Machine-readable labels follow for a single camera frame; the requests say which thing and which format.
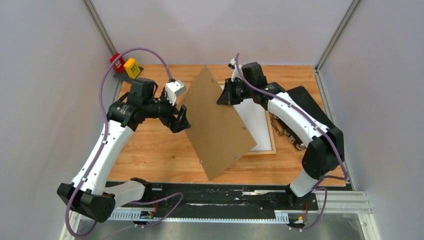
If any light wooden picture frame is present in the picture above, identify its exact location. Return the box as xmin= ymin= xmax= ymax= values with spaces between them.
xmin=216 ymin=80 xmax=277 ymax=156

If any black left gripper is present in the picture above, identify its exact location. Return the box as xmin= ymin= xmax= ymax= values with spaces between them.
xmin=142 ymin=88 xmax=191 ymax=133

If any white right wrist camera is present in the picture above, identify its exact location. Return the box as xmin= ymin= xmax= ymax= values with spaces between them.
xmin=228 ymin=58 xmax=241 ymax=82

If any aluminium rail right table edge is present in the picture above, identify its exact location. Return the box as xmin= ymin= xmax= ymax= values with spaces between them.
xmin=313 ymin=68 xmax=356 ymax=191

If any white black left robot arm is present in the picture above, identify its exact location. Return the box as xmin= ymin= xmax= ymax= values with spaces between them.
xmin=57 ymin=78 xmax=191 ymax=223

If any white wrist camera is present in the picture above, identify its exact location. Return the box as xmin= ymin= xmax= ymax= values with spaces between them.
xmin=228 ymin=58 xmax=241 ymax=82
xmin=164 ymin=80 xmax=187 ymax=106

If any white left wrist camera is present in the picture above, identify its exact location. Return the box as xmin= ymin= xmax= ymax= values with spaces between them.
xmin=164 ymin=80 xmax=187 ymax=106

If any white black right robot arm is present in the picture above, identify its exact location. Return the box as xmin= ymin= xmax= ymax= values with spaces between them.
xmin=216 ymin=58 xmax=345 ymax=209

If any brown cardboard backing sheet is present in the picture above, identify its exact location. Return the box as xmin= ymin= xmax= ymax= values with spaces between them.
xmin=180 ymin=66 xmax=257 ymax=181

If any red toy house block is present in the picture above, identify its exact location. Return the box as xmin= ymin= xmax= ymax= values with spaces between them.
xmin=109 ymin=53 xmax=125 ymax=74

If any grey toy base plate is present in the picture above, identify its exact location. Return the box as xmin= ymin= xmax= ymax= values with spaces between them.
xmin=113 ymin=70 xmax=142 ymax=84

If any landscape photo print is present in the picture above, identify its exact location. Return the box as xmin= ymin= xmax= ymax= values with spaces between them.
xmin=220 ymin=85 xmax=274 ymax=152

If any aluminium front rail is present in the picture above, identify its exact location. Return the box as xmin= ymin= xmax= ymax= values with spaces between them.
xmin=70 ymin=184 xmax=381 ymax=240

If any black ribbed frame backing board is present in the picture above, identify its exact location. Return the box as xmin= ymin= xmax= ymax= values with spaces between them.
xmin=266 ymin=86 xmax=335 ymax=151

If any yellow toy house block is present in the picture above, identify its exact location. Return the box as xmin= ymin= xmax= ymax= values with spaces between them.
xmin=123 ymin=58 xmax=141 ymax=79

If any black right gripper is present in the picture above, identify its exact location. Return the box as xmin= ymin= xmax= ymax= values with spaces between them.
xmin=217 ymin=77 xmax=254 ymax=105

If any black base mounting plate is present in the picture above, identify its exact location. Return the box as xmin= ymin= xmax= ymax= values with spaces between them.
xmin=105 ymin=181 xmax=354 ymax=220

